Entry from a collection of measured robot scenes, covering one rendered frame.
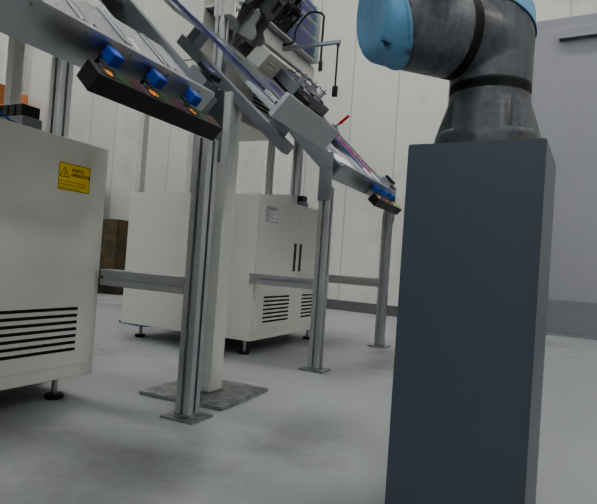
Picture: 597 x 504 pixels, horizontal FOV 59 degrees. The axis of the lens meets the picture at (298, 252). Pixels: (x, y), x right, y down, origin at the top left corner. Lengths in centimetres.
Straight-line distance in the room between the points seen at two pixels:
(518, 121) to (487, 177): 10
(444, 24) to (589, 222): 328
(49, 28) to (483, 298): 75
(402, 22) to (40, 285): 93
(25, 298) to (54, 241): 14
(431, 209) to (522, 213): 12
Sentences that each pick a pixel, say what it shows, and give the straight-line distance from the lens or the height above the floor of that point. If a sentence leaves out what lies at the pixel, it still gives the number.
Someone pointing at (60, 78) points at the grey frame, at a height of 82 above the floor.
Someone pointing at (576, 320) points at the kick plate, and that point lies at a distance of 397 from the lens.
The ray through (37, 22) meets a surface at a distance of 96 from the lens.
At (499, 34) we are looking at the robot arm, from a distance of 83.
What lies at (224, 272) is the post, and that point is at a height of 33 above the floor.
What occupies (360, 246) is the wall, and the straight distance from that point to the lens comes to 436.
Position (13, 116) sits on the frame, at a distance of 139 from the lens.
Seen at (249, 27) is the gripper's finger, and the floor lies 87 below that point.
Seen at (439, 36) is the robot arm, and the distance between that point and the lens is 78.
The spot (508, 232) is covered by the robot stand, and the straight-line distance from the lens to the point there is 74.
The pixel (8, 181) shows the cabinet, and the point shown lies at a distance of 125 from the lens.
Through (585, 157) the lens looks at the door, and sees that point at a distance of 405.
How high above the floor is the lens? 37
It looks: 1 degrees up
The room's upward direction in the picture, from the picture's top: 4 degrees clockwise
